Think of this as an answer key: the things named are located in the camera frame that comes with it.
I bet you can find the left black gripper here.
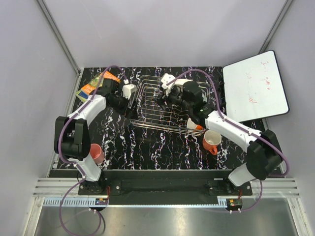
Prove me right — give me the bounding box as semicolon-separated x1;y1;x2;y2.
108;91;138;119

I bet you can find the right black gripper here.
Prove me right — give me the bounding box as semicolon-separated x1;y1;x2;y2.
152;85;192;112

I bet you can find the white scalloped plate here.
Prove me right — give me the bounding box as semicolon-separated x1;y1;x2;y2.
174;79;192;86

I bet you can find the white orange bowl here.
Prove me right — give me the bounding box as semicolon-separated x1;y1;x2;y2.
187;118;204;130

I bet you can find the wire dish rack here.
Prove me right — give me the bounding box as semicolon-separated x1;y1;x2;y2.
130;75;203;136

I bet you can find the pink plastic cup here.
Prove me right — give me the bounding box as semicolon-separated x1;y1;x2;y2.
90;144;104;164

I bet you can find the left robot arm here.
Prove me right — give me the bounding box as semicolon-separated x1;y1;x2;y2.
54;79;136;195

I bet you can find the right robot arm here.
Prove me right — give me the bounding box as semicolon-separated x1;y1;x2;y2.
154;78;284;195

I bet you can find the orange book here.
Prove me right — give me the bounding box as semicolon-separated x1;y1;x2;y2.
76;71;121;102

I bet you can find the orange mug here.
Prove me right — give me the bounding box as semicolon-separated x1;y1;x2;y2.
202;130;221;155

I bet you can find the white board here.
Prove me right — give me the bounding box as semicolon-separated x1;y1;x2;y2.
222;50;290;122

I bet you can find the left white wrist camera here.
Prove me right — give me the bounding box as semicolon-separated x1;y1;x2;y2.
122;79;136;100

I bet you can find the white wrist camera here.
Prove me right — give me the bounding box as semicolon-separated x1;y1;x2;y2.
160;73;176;96
122;79;136;100

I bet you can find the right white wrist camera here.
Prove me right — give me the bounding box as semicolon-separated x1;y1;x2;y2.
160;73;176;96

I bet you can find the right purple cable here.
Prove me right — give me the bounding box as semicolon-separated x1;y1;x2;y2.
166;68;289;213

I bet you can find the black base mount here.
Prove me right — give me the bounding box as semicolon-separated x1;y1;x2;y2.
48;169;286;206

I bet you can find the aluminium rail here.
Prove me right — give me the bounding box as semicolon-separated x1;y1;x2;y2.
33;178;300;208

